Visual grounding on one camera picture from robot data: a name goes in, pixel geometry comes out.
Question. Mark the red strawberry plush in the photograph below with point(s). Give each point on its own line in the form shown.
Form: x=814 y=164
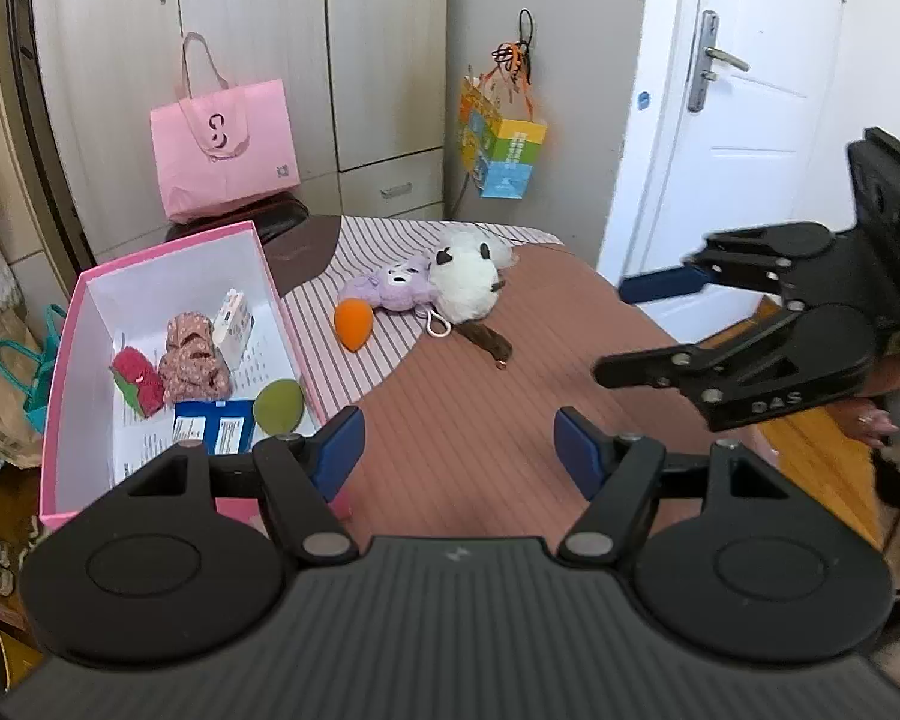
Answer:
x=139 y=379

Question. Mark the pink cardboard box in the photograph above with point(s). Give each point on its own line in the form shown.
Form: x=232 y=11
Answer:
x=232 y=255

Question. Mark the floral fabric scrunchie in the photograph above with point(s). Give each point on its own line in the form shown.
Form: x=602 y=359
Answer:
x=191 y=367

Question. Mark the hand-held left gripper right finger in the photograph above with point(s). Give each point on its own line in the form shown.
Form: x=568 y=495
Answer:
x=577 y=450

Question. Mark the blue wet wipes pack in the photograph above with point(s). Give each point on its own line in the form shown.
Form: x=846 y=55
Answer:
x=214 y=427

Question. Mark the purple plush toy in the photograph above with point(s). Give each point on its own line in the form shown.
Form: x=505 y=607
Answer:
x=397 y=289

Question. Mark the dark brown stool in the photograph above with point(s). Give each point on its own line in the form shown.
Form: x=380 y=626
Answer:
x=285 y=214

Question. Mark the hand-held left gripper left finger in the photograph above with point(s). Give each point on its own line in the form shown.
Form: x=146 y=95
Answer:
x=337 y=450

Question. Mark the green egg makeup sponge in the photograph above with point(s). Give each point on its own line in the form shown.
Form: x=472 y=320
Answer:
x=277 y=406

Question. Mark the grey wooden wardrobe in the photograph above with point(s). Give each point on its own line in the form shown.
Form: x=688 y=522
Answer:
x=270 y=52

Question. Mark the pink tote bag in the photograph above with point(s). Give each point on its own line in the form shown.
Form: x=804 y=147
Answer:
x=225 y=165

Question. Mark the orange teardrop makeup sponge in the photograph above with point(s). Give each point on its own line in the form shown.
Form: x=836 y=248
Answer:
x=354 y=324

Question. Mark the white plush toy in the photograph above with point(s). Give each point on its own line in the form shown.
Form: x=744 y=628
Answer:
x=461 y=285

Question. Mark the brown paper bag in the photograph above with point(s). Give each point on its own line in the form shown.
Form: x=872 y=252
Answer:
x=0 y=427

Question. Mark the colourful paper gift bag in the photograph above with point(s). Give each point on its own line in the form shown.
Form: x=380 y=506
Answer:
x=510 y=157

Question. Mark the teal handbag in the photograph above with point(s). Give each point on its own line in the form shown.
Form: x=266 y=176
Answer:
x=36 y=409

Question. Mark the white door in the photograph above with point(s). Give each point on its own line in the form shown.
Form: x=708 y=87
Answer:
x=765 y=127

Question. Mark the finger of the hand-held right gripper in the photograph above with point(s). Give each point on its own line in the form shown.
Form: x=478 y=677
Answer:
x=645 y=371
x=660 y=283

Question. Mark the white tissue pack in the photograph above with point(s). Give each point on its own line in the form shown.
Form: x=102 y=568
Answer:
x=232 y=326

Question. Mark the black wall hook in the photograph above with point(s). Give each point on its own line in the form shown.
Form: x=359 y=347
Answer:
x=525 y=30

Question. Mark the person's right hand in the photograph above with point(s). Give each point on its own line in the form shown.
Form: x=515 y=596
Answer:
x=889 y=375

